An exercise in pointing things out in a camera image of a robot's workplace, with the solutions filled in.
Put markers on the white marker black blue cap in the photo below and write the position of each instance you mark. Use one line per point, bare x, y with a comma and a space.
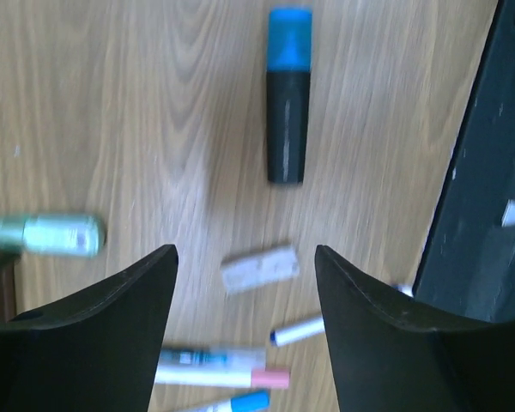
297, 331

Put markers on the white pen pink cap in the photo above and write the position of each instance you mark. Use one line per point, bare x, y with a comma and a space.
229, 378

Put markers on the black teal pen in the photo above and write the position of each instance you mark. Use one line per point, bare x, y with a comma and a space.
219, 357

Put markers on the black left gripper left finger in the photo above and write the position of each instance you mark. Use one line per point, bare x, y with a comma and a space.
94, 350

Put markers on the beige eraser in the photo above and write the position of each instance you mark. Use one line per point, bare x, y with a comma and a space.
258, 269

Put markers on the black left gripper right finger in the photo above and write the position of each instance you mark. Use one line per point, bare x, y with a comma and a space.
389, 352

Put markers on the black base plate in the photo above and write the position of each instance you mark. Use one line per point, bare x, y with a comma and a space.
468, 263

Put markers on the black highlighter blue cap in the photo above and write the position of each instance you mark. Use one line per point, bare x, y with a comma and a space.
288, 81

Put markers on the small green bottle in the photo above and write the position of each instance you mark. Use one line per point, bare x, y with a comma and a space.
78, 235

